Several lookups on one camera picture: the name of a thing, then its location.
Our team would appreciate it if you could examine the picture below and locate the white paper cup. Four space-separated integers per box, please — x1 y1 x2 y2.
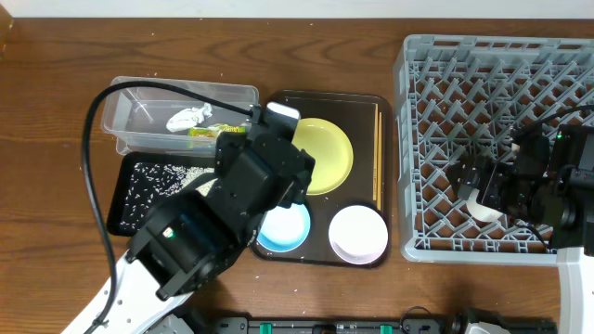
466 189 503 223

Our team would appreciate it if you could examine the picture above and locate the wooden chopstick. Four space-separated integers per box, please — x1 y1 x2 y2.
377 112 382 211
372 104 379 201

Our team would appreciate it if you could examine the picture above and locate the yellow plate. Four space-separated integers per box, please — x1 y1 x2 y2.
292 118 354 196

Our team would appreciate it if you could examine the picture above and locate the light blue bowl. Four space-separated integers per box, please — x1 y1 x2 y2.
257 204 311 252

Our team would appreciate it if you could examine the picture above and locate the yellow green snack wrapper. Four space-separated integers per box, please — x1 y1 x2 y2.
188 123 248 138

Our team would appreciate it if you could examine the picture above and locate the white napkin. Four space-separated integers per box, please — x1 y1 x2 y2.
166 103 213 133

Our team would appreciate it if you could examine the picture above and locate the leftover rice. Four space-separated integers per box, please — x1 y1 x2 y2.
114 162 214 236

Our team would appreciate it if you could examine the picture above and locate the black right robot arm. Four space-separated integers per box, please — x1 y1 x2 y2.
445 124 593 333

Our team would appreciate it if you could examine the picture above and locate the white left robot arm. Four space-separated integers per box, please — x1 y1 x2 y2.
65 134 315 333

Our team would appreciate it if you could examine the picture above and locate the grey dishwasher rack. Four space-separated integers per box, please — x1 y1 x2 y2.
393 34 593 266

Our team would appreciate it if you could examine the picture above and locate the black waste tray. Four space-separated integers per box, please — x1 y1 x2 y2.
107 152 214 237

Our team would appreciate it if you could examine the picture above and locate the dark brown serving tray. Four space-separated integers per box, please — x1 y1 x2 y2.
252 90 393 267

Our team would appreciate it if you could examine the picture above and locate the clear plastic bin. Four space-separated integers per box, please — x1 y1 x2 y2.
102 87 251 156

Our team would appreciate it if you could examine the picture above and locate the black rail with green clips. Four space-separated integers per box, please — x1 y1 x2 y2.
206 306 559 334

